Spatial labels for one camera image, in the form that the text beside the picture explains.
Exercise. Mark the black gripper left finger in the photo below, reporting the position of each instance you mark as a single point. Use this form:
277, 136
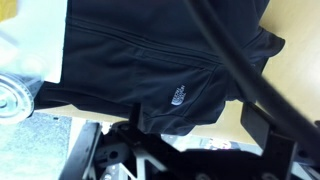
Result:
136, 116

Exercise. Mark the black fleece jacket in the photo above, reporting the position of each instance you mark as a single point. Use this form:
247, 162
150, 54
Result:
133, 66

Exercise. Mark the clear plastic cup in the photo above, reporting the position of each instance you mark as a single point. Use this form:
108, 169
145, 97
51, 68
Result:
13, 98

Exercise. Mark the white paper sheet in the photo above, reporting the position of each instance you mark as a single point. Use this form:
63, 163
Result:
36, 30

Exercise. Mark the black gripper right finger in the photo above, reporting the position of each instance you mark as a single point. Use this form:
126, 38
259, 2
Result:
255, 120

